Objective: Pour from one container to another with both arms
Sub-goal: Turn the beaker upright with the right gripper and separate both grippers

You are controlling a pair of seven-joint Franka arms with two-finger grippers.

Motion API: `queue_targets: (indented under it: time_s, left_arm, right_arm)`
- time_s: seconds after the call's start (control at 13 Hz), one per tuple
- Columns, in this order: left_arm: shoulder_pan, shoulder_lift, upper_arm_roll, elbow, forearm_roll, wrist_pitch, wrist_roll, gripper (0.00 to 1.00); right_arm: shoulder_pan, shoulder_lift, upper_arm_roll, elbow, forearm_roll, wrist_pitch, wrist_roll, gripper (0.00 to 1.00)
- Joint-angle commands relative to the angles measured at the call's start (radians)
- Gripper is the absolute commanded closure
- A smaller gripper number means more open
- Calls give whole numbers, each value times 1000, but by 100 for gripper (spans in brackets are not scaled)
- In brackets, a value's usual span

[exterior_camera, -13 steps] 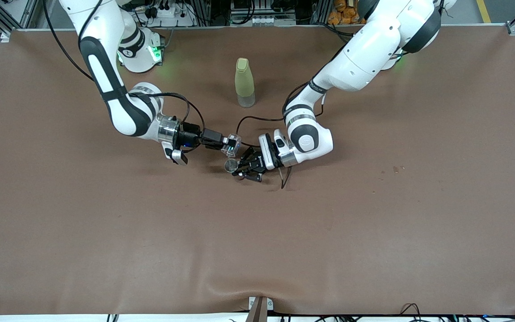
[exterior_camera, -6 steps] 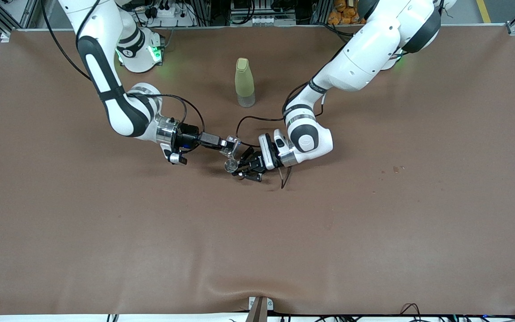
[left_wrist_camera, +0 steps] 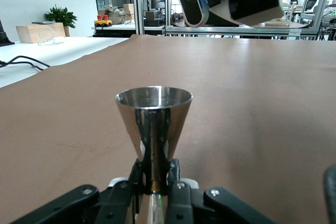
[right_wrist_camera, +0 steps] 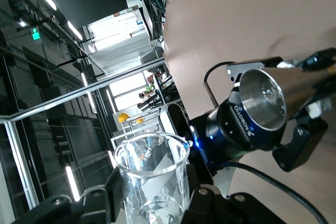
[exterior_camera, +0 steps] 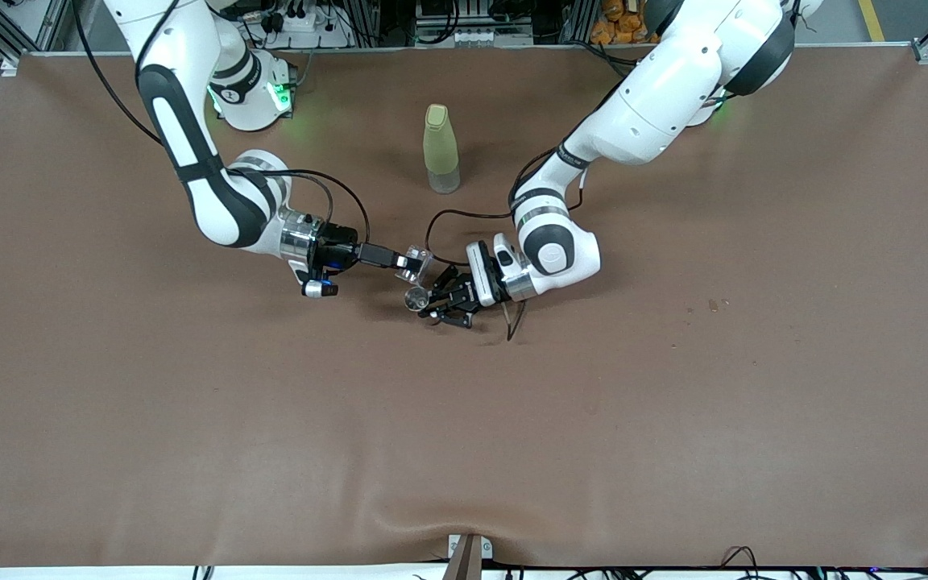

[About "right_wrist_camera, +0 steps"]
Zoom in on large yellow hard hat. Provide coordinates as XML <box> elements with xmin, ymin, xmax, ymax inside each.
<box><xmin>118</xmin><ymin>112</ymin><xmax>131</xmax><ymax>124</ymax></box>

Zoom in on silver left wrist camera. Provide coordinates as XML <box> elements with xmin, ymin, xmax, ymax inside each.
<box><xmin>158</xmin><ymin>102</ymin><xmax>214</xmax><ymax>183</ymax></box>

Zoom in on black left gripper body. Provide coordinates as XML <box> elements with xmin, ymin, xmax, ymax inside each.
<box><xmin>206</xmin><ymin>87</ymin><xmax>287</xmax><ymax>156</ymax></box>

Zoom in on white camera mounting plate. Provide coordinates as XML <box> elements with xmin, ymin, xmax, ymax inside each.
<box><xmin>211</xmin><ymin>165</ymin><xmax>237</xmax><ymax>199</ymax></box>

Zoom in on aluminium frame post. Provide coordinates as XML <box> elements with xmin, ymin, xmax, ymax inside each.
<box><xmin>10</xmin><ymin>60</ymin><xmax>169</xmax><ymax>123</ymax></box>

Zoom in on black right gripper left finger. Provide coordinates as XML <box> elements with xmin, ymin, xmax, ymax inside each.
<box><xmin>12</xmin><ymin>166</ymin><xmax>125</xmax><ymax>224</ymax></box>

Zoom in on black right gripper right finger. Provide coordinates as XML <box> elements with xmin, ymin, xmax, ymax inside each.
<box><xmin>183</xmin><ymin>163</ymin><xmax>287</xmax><ymax>224</ymax></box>

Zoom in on green potted plant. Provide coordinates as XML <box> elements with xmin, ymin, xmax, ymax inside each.
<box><xmin>142</xmin><ymin>83</ymin><xmax>156</xmax><ymax>97</ymax></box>

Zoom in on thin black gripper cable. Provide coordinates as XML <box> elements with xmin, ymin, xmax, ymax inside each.
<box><xmin>203</xmin><ymin>61</ymin><xmax>237</xmax><ymax>105</ymax></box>

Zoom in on white vertical blinds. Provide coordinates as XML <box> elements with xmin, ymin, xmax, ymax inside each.
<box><xmin>88</xmin><ymin>37</ymin><xmax>158</xmax><ymax>76</ymax></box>

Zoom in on thick black wrist cable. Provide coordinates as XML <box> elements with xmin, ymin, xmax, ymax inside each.
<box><xmin>219</xmin><ymin>161</ymin><xmax>330</xmax><ymax>224</ymax></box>

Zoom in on clear glass beaker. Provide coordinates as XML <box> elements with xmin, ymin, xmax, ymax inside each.
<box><xmin>114</xmin><ymin>132</ymin><xmax>191</xmax><ymax>224</ymax></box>

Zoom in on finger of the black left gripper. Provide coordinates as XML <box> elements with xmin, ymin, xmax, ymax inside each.
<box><xmin>272</xmin><ymin>98</ymin><xmax>332</xmax><ymax>172</ymax></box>
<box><xmin>226</xmin><ymin>47</ymin><xmax>336</xmax><ymax>83</ymax></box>

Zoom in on green exit sign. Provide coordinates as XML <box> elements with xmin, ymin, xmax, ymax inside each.
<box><xmin>30</xmin><ymin>26</ymin><xmax>42</xmax><ymax>46</ymax></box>

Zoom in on steel double jigger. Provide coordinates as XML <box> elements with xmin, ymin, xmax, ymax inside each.
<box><xmin>238</xmin><ymin>66</ymin><xmax>336</xmax><ymax>132</ymax></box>

